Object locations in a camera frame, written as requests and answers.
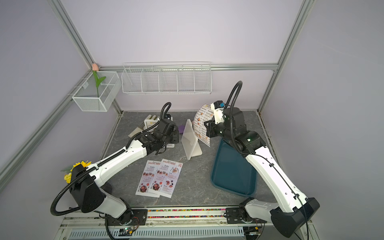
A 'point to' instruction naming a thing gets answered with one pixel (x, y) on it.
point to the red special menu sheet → (148, 177)
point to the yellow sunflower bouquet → (67, 177)
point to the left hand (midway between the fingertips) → (175, 134)
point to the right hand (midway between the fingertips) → (204, 122)
